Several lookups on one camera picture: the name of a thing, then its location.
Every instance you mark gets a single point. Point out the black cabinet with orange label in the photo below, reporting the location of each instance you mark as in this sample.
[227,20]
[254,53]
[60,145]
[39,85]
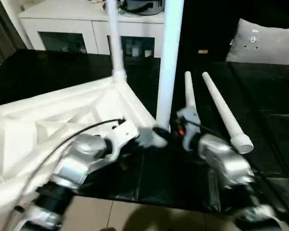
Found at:
[207,24]

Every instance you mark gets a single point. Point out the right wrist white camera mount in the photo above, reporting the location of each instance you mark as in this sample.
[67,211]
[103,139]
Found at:
[190,118]

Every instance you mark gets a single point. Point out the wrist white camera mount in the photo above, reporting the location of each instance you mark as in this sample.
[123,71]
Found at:
[190,118]
[122,134]

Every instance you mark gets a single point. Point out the white plastic table top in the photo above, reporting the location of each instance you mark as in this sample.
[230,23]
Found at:
[50,115]

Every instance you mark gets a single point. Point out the white plastic table leg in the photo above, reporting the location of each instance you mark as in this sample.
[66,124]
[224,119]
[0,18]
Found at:
[169,60]
[115,36]
[224,108]
[189,91]

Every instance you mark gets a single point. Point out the white cup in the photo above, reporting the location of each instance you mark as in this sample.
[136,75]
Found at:
[148,53]
[135,51]

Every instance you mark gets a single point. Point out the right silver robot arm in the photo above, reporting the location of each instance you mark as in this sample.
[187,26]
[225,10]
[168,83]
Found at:
[226,163]

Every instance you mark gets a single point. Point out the white sideboard with glass doors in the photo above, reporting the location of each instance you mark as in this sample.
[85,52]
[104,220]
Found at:
[62,24]

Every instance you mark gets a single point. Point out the grey curtain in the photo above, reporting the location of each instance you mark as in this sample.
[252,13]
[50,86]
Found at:
[4,29]

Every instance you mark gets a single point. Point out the black work surface mat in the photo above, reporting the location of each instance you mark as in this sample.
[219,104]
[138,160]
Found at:
[267,96]

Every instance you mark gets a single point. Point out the grey pillow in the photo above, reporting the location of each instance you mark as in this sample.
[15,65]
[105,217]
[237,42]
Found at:
[265,43]

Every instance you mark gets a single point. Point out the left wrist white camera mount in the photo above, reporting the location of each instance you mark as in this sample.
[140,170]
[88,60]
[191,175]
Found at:
[122,134]

